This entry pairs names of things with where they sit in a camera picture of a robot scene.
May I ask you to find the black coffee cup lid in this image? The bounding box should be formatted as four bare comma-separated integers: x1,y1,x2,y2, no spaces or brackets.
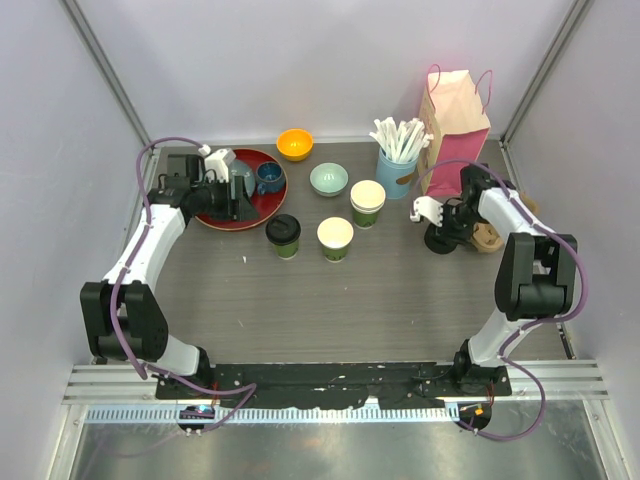
265,214,301,239

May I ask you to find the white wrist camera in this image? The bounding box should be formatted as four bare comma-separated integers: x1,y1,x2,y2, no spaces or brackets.
198,145,236,183
409,196,444,226

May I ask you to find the stack of black lids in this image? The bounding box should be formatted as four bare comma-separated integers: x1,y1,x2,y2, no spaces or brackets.
424,224,463,255

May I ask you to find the red round tray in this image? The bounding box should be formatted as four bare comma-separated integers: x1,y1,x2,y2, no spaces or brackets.
196,148,288,232

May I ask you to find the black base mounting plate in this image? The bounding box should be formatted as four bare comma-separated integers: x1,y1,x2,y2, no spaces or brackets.
154,360,512,409

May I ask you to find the brown cardboard cup carrier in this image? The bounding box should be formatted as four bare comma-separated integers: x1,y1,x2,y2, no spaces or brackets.
471,191,539,253

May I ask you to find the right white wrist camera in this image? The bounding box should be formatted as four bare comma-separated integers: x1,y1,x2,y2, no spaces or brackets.
409,196,444,226

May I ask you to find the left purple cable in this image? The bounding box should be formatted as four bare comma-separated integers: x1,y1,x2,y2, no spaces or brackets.
109,137,259,434

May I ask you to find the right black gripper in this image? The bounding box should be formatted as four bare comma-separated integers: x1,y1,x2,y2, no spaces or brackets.
429,203,482,245

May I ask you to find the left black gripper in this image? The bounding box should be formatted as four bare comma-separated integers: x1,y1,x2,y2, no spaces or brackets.
191,176,259,223

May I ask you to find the green paper cup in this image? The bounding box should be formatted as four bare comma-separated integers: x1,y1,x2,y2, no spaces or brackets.
268,236,299,260
316,217,354,263

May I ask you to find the pink paper bag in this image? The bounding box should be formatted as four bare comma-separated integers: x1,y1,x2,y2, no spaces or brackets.
417,64,493,197

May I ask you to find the dark blue ceramic cup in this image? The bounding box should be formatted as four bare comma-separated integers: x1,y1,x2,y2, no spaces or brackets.
255,161,286,195

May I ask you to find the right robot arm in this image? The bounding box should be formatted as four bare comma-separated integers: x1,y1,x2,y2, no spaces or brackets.
424,164,577,395

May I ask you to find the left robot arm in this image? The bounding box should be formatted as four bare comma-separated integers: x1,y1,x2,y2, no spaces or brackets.
80,147,258,399

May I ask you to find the bundle of white straws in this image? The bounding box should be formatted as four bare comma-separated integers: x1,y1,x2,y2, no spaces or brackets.
369,117,434,164

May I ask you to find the light green bowl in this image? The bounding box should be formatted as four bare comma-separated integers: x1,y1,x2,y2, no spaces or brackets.
309,162,349,197

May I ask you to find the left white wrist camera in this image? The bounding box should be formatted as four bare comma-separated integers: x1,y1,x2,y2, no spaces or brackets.
198,145,236,183

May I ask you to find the orange bowl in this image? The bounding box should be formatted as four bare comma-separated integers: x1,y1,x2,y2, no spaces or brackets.
276,128,314,162

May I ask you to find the aluminium front rail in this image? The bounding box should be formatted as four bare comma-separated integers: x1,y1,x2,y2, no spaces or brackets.
63,360,608,431

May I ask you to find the large blue-grey plate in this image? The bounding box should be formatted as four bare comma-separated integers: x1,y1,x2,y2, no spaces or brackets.
229,159,256,198

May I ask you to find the light blue straw holder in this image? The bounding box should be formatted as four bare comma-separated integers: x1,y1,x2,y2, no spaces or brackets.
375,148,418,200

